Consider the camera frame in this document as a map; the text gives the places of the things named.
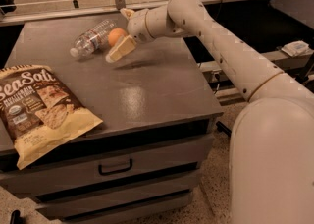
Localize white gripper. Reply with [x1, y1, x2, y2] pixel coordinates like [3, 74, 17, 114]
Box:
[105, 8, 154, 63]

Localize orange fruit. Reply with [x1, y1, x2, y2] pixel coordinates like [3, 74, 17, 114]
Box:
[108, 28, 128, 47]

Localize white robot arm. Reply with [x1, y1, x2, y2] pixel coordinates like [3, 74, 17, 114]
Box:
[106, 0, 314, 224]

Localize clear plastic water bottle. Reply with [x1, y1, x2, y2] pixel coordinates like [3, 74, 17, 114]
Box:
[70, 19, 117, 59]

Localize grey metal side bench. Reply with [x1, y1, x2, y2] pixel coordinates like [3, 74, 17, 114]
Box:
[199, 49, 313, 89]

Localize sea salt chips bag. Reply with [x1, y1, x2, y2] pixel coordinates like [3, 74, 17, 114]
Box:
[0, 65, 102, 170]

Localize grey drawer cabinet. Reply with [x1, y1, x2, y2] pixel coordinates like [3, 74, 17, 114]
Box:
[1, 16, 222, 224]

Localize black stand legs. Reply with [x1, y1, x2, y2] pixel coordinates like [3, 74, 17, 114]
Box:
[216, 121, 232, 137]

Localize small white box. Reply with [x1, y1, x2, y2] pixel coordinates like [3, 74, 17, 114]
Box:
[282, 40, 309, 57]

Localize black drawer handle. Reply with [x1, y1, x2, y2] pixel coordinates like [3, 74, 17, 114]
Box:
[98, 158, 133, 176]

